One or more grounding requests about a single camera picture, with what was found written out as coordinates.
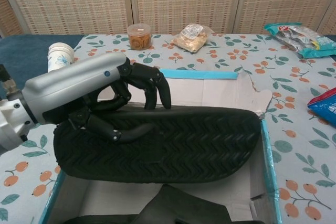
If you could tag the black and silver left hand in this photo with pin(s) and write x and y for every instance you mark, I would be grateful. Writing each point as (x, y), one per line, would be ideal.
(73, 87)

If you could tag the black rubber slipper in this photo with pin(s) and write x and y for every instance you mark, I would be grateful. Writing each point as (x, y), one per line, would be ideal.
(183, 150)
(162, 208)

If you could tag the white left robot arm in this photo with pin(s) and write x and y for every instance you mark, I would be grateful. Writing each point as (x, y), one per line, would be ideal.
(10, 124)

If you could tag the blue and white shoe box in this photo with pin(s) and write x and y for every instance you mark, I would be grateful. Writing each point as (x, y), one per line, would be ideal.
(223, 90)

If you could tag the stack of white paper cups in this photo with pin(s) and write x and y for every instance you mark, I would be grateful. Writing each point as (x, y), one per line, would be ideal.
(59, 53)

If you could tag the clear jar of brown snacks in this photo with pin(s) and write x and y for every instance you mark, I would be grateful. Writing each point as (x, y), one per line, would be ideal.
(139, 37)

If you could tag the clear bag of beige snacks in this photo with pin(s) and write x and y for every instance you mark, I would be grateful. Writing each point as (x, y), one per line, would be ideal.
(191, 40)

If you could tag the teal bag of dried fish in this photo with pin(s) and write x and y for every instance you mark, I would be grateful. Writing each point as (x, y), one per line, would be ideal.
(296, 39)

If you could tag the floral patterned tablecloth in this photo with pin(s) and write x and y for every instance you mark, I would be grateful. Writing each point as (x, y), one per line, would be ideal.
(302, 155)

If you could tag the blue and red snack bag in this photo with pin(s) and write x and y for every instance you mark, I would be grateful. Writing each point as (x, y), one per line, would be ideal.
(325, 108)

